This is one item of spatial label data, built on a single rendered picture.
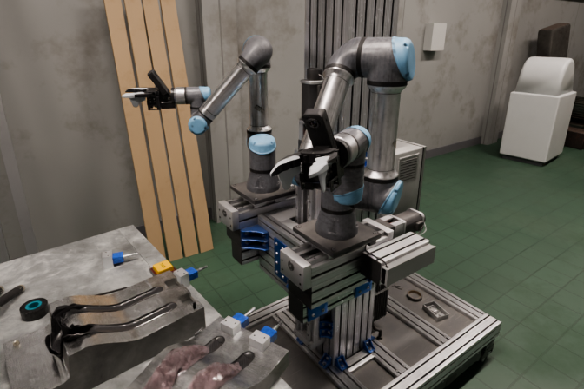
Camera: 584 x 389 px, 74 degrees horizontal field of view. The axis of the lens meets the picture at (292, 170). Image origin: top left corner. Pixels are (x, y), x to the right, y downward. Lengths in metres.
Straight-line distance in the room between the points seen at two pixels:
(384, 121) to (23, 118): 2.63
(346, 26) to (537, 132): 4.90
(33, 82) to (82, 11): 0.60
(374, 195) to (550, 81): 5.00
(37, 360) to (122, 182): 2.28
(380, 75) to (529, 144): 5.12
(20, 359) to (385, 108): 1.22
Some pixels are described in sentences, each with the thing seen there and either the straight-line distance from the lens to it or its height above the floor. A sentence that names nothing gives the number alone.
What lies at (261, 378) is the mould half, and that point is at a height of 0.86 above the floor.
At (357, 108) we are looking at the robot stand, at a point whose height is 1.43.
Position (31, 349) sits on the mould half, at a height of 0.86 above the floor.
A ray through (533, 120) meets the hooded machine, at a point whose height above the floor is 0.61.
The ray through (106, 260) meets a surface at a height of 0.84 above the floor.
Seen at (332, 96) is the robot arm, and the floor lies 1.53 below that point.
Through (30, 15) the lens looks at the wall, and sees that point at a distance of 3.23.
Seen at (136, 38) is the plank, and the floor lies 1.66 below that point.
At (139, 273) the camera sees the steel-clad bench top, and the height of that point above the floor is 0.80.
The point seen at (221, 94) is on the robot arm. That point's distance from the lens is 1.61.
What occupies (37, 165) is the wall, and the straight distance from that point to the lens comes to 3.34.
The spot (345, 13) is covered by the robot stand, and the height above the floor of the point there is 1.76.
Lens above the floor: 1.69
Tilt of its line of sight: 19 degrees down
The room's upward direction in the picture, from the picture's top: straight up
